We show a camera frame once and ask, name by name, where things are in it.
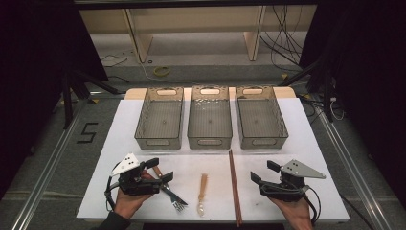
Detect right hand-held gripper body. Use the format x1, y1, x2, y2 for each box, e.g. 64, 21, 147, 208
259, 158, 327, 203

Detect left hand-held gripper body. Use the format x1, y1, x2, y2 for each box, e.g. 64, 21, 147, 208
109, 152, 162, 196

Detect knife with brown wooden handle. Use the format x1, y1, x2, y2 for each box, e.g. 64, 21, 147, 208
161, 183, 189, 206

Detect spoon with light wooden handle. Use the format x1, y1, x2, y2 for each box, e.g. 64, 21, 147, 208
196, 172, 209, 218

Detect grey transparent plastic bin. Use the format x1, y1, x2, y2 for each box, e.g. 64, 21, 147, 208
187, 85, 234, 150
235, 85, 290, 150
134, 86, 186, 150

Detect person's left hand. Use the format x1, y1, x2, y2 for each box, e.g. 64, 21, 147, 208
113, 187, 154, 219

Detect person's right hand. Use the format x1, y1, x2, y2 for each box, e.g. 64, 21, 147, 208
269, 195, 315, 230

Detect white table cover sheet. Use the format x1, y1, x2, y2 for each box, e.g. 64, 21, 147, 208
76, 97, 350, 223

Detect black metal stand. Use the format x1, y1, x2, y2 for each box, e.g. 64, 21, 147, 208
277, 58, 336, 124

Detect yellow tape roll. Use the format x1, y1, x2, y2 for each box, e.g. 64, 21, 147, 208
153, 65, 171, 77

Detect black tripod stand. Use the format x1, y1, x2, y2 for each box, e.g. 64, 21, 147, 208
61, 70, 127, 130

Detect light wooden furniture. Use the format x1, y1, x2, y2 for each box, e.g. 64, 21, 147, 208
78, 4, 319, 63

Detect dark curtain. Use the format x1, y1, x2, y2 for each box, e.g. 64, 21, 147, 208
299, 0, 406, 205
0, 0, 109, 199

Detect left hand-held gripper black cable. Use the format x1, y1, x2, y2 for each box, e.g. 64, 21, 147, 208
104, 162, 122, 212

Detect aluminium floor rail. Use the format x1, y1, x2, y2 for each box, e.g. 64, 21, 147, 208
11, 99, 87, 230
314, 102, 394, 230

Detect white floor cable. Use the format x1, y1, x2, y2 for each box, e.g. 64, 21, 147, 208
137, 60, 161, 82

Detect thin black floor cable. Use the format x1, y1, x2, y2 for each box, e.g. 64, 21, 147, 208
100, 55, 128, 68

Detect bundle of black cables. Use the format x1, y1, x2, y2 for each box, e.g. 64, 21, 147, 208
259, 4, 305, 73

